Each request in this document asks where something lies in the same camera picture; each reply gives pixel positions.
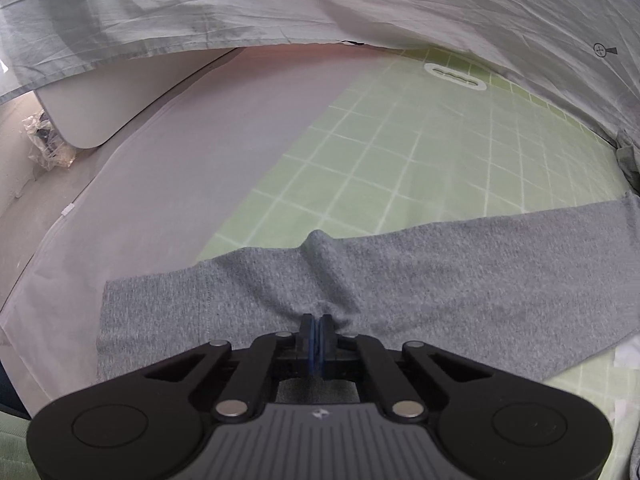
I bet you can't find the green checked mat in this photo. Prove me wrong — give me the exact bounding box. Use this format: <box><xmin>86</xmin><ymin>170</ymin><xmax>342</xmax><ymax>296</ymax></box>
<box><xmin>197</xmin><ymin>46</ymin><xmax>640</xmax><ymax>480</ymax></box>

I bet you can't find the crumpled clear plastic bag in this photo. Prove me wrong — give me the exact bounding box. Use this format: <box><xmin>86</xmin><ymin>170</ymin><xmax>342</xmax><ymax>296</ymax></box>
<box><xmin>20</xmin><ymin>112</ymin><xmax>77</xmax><ymax>171</ymax></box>

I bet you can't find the large white paper label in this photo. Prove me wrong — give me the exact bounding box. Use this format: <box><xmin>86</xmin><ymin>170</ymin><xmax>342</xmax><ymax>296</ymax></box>
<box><xmin>612</xmin><ymin>344</ymin><xmax>640</xmax><ymax>367</ymax></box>

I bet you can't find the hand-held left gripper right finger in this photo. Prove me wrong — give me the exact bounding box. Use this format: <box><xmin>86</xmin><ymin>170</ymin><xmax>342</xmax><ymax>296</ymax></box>
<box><xmin>319</xmin><ymin>312</ymin><xmax>495</xmax><ymax>424</ymax></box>

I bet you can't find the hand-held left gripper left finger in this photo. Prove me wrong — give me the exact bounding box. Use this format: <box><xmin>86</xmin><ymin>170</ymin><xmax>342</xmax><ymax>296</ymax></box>
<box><xmin>141</xmin><ymin>312</ymin><xmax>318</xmax><ymax>424</ymax></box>

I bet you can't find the grey carrot print sheet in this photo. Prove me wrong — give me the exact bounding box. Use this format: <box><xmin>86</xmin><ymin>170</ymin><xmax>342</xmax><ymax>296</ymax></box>
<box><xmin>0</xmin><ymin>0</ymin><xmax>640</xmax><ymax>147</ymax></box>

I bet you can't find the grey zip hoodie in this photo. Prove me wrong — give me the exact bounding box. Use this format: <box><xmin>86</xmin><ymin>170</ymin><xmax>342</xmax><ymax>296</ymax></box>
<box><xmin>95</xmin><ymin>130</ymin><xmax>640</xmax><ymax>407</ymax></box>

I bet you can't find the dark blue cloth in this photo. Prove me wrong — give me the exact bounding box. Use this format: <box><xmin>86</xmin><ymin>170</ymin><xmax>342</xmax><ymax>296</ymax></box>
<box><xmin>0</xmin><ymin>364</ymin><xmax>27</xmax><ymax>422</ymax></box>

